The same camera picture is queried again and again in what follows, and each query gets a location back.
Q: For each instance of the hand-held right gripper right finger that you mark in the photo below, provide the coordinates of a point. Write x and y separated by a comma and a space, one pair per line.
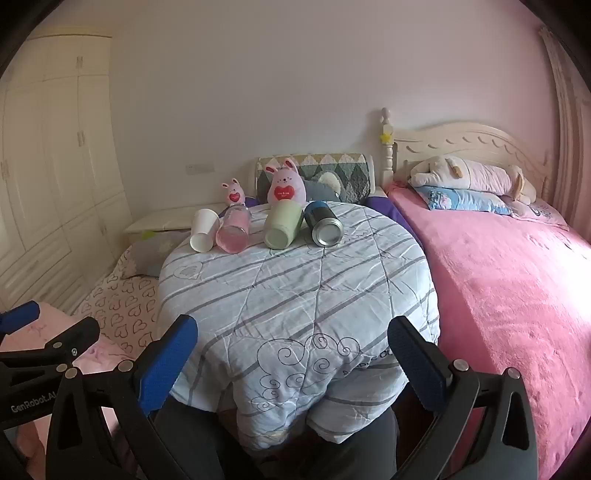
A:
419, 369

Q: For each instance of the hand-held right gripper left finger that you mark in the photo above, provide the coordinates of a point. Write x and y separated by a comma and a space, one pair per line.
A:
167, 364

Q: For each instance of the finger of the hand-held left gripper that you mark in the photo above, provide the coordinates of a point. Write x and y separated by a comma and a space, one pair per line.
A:
69, 339
21, 318

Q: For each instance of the white paper cup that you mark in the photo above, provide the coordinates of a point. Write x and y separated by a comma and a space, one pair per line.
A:
203, 228

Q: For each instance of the clear pink cup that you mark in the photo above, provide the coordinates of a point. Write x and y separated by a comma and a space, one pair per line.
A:
233, 230

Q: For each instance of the blue steel cup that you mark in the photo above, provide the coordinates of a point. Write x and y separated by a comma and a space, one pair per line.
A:
323, 221

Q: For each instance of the pale green cup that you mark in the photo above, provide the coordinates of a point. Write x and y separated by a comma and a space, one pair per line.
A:
281, 226

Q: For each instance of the pale pink cloth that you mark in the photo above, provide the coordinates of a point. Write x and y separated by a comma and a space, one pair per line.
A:
55, 318

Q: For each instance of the heart print sheet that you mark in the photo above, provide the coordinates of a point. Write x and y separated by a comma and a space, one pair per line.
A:
124, 314

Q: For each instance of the pink fleece blanket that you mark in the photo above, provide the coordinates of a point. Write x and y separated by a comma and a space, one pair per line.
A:
498, 300

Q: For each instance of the grey pillow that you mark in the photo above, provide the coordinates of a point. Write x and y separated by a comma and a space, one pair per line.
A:
147, 256

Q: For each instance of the striped light blue quilt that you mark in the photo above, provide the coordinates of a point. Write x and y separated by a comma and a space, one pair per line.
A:
300, 300

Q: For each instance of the cream wardrobe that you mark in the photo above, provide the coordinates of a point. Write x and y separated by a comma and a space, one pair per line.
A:
55, 161

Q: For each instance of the blue printed pillow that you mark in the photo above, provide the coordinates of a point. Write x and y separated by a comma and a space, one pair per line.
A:
461, 199

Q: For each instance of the small pink bunny plush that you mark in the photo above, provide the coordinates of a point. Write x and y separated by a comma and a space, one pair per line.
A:
234, 194

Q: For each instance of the pink printed pillow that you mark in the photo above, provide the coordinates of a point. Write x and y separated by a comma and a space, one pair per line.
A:
540, 212

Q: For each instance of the long white plush toy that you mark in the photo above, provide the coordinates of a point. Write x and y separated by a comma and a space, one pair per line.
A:
475, 177

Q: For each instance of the grey-blue pillow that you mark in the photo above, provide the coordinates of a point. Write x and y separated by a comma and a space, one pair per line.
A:
321, 190

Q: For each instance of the patchwork cushion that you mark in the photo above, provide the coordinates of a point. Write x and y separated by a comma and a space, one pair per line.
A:
341, 173

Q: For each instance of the large pink bunny plush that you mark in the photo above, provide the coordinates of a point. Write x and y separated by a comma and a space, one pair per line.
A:
286, 187

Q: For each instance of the cream bed headboard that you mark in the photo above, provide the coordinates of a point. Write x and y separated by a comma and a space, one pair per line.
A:
466, 141

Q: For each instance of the yellow star sticker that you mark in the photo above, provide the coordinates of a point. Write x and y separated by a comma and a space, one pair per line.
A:
385, 137

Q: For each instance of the cream carved frame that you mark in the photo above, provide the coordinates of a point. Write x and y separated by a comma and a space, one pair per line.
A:
570, 138

